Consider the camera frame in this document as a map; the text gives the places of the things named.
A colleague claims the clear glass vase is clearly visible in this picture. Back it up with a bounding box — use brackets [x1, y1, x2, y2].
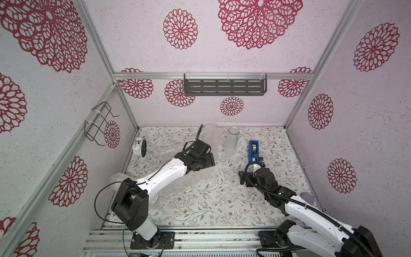
[224, 126, 240, 156]

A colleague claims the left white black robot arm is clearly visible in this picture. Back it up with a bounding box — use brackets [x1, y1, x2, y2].
[111, 139, 215, 247]

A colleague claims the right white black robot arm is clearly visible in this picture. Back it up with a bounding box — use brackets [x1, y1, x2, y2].
[239, 166, 382, 257]

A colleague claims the grey oval sponge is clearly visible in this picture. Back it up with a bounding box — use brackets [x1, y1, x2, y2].
[300, 192, 315, 206]

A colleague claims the blue tape dispenser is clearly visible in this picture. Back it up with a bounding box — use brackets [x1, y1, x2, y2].
[248, 140, 259, 163]

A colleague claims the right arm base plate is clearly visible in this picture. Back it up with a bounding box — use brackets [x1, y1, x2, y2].
[258, 230, 304, 250]

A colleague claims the grey slotted wall shelf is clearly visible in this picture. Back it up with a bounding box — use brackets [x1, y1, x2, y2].
[183, 74, 267, 96]

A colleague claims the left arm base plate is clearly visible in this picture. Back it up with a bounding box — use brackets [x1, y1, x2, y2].
[130, 231, 176, 250]

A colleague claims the black wire wall basket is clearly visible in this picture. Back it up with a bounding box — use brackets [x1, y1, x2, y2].
[83, 101, 119, 147]

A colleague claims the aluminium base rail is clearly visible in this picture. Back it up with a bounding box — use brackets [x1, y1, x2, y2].
[81, 226, 276, 256]

